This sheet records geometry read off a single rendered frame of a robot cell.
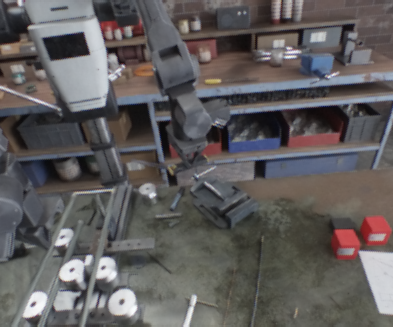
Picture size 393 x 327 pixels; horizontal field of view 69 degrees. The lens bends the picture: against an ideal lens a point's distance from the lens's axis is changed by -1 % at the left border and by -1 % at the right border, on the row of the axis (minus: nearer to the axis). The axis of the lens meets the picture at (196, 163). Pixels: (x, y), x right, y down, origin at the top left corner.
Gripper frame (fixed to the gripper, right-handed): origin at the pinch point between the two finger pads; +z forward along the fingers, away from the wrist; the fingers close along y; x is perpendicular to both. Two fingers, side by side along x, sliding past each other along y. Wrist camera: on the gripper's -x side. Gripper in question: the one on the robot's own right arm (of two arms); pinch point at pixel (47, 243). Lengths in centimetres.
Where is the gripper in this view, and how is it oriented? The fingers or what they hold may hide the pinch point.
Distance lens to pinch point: 63.7
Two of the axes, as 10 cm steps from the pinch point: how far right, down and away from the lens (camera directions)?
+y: 10.0, -0.7, -0.5
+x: -0.1, -6.1, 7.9
